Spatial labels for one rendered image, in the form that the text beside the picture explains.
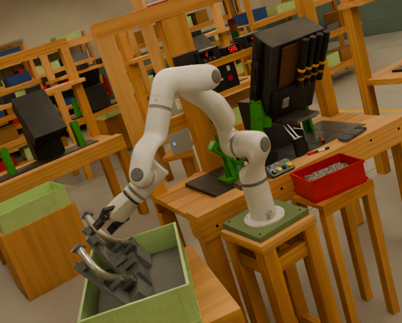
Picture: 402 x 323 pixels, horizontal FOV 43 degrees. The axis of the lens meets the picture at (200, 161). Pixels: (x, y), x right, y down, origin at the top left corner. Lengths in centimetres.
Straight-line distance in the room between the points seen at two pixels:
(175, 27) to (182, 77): 119
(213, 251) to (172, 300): 80
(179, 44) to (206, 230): 115
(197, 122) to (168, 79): 127
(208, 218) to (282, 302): 56
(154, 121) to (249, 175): 57
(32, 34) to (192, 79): 1103
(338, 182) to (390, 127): 74
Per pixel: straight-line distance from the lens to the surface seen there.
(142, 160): 174
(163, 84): 186
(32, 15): 1291
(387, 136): 320
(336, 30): 932
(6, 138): 946
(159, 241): 241
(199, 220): 253
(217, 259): 264
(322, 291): 248
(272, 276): 225
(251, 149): 212
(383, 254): 287
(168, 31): 305
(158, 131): 182
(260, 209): 227
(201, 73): 191
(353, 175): 263
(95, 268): 189
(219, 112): 205
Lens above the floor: 184
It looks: 16 degrees down
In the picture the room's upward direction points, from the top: 18 degrees counter-clockwise
